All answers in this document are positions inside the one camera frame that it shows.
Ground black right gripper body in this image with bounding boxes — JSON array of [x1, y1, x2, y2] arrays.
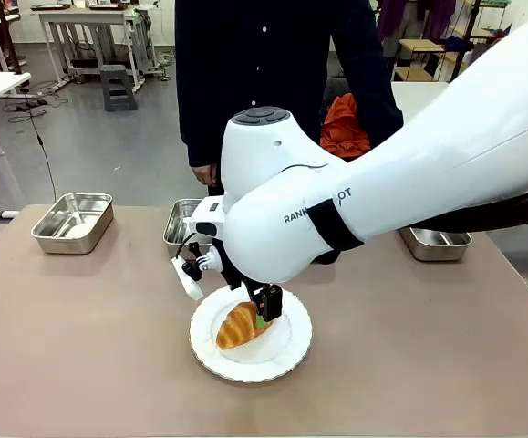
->
[[211, 240, 264, 293]]

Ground golden croissant bread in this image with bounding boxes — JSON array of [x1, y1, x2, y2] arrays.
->
[[215, 300, 277, 352]]

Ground rectangular steel container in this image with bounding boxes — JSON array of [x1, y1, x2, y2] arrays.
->
[[397, 226, 474, 263], [161, 198, 215, 259], [30, 192, 115, 256]]

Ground person's right hand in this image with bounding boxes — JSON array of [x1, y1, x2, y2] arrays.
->
[[189, 163, 222, 186]]

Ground white scalloped plate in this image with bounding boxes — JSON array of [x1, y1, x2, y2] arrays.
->
[[189, 286, 314, 383]]

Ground orange cloth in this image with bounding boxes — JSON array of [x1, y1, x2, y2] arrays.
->
[[319, 92, 372, 161]]

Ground person in dark shirt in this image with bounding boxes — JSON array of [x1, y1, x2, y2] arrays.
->
[[174, 0, 405, 198]]

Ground grey step stool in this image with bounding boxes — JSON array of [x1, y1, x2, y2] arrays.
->
[[99, 64, 139, 112]]

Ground large white table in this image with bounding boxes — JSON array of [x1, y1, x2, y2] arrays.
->
[[389, 80, 451, 120]]

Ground white workbench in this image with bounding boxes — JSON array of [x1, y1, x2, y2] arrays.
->
[[30, 2, 159, 90]]

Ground wooden shelf rack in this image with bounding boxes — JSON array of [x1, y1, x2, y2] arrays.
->
[[391, 25, 497, 84]]

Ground purple hanging clothes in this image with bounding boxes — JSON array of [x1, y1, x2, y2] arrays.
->
[[375, 0, 457, 47]]

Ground black stand pole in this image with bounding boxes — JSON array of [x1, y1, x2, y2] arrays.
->
[[0, 0, 24, 75], [447, 0, 482, 86]]

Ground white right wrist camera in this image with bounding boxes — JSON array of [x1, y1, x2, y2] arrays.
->
[[169, 240, 224, 301]]

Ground black strap on arm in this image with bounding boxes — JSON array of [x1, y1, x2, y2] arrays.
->
[[305, 195, 366, 266]]

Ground black right arm cable sleeve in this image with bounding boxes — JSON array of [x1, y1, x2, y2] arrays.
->
[[407, 183, 528, 235]]

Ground black floor cables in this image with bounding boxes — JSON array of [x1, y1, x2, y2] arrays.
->
[[2, 79, 72, 204]]

